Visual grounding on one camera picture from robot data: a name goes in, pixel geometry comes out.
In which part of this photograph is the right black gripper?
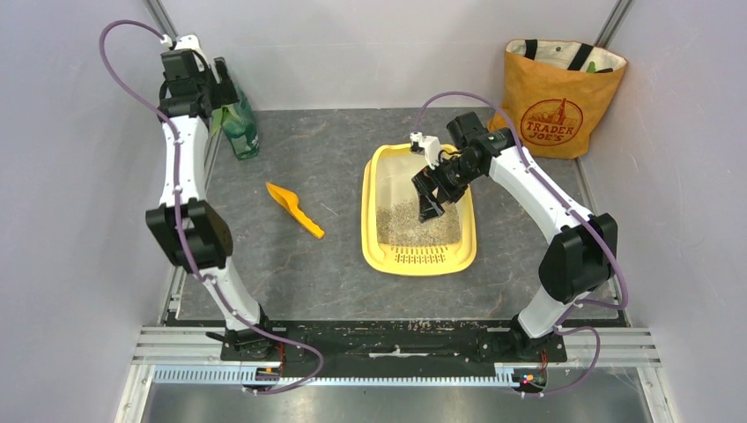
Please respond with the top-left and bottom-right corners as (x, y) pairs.
(411, 153), (483, 222)

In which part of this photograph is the green litter bag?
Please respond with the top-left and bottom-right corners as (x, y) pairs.
(211, 87), (259, 160)

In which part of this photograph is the yellow litter box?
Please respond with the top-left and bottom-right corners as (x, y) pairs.
(361, 144), (477, 277)

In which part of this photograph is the orange litter scoop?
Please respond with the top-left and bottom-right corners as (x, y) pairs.
(265, 182), (325, 240)

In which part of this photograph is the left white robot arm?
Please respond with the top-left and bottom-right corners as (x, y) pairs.
(145, 35), (277, 360)

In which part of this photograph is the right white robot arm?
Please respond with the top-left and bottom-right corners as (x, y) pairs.
(410, 112), (618, 360)

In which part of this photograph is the grey litter pile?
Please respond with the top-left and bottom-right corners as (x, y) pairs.
(376, 200), (462, 247)

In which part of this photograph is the orange Trader Joe's bag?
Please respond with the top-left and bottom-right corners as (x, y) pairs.
(501, 39), (628, 160)

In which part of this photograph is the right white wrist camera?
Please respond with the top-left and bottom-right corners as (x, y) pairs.
(409, 131), (452, 170)

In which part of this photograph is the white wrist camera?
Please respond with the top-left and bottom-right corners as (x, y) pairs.
(159, 34), (207, 59)
(409, 131), (452, 170)

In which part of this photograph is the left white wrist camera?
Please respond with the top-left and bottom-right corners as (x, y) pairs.
(159, 34), (207, 59)

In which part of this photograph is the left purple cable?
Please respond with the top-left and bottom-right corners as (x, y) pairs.
(98, 19), (326, 397)

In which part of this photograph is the purple cable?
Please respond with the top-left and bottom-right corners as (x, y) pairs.
(411, 91), (630, 399)
(98, 19), (326, 397)

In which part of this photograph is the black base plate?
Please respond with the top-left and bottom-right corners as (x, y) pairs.
(206, 319), (567, 378)

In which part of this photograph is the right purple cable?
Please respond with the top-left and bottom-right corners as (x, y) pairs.
(411, 91), (630, 399)

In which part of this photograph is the aluminium rail frame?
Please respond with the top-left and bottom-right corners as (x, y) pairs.
(115, 327), (677, 422)

